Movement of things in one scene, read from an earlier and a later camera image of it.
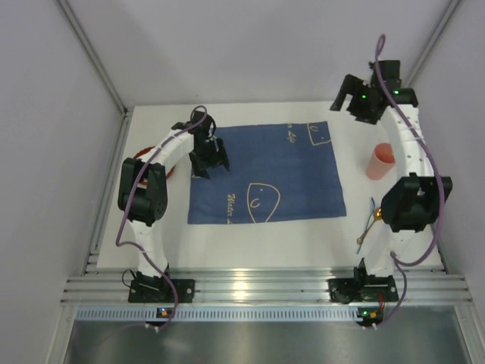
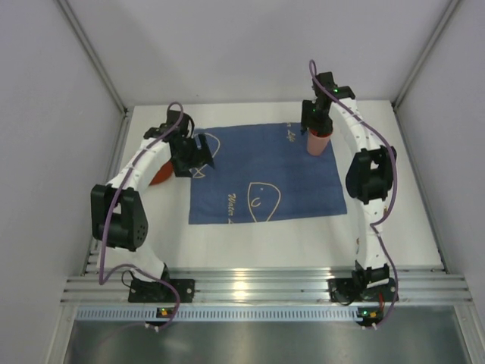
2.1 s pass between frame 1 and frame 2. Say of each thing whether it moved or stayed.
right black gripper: moved
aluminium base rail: stayed
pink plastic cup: moved
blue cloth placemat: stayed
